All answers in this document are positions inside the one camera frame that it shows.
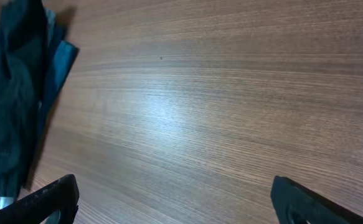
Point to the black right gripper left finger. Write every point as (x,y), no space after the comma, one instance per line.
(54,203)

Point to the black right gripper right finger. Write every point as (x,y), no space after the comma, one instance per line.
(296,204)

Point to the black shorts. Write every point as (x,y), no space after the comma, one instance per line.
(23,63)

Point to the blue garment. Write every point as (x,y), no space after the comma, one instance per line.
(62,55)

